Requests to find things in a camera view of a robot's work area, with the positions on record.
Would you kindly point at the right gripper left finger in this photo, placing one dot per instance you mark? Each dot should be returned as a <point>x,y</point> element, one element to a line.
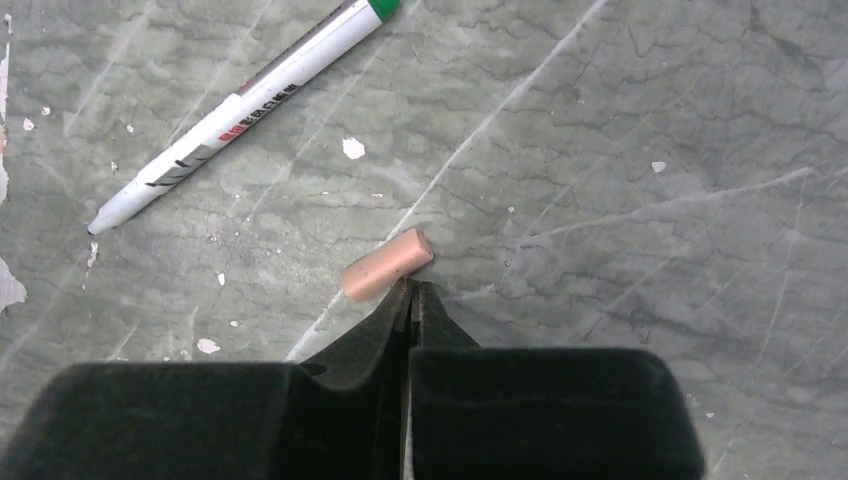
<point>336,415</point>

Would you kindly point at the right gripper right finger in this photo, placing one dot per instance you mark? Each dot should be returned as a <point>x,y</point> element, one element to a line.
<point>542,413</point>

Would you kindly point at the white pen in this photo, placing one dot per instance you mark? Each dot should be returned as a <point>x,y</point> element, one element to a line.
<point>331,38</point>

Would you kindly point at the orange pen cap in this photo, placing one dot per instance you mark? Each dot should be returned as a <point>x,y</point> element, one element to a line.
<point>380,269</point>

